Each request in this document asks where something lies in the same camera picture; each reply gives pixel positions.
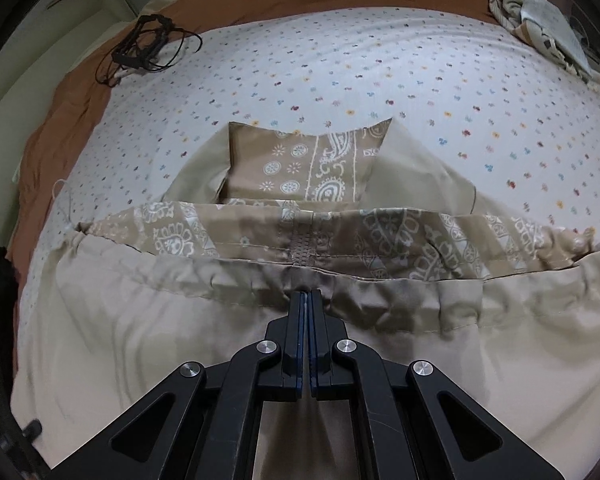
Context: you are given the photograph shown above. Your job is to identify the black folded clothes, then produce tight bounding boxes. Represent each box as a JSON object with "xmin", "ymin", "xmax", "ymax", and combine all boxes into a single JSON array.
[{"xmin": 0, "ymin": 246, "xmax": 18, "ymax": 310}]

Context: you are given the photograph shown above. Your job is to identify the white floral bed sheet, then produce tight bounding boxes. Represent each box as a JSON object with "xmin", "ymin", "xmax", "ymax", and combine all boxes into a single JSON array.
[{"xmin": 20, "ymin": 8, "xmax": 600, "ymax": 311}]

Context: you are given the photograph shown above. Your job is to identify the light blue folded pajamas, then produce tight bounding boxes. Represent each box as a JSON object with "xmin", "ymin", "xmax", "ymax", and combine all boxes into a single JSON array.
[{"xmin": 488, "ymin": 0, "xmax": 600, "ymax": 84}]

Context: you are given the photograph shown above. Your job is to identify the black charger with cable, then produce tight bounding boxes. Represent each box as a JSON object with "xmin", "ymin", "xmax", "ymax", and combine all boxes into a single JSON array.
[{"xmin": 94, "ymin": 14, "xmax": 204, "ymax": 88}]

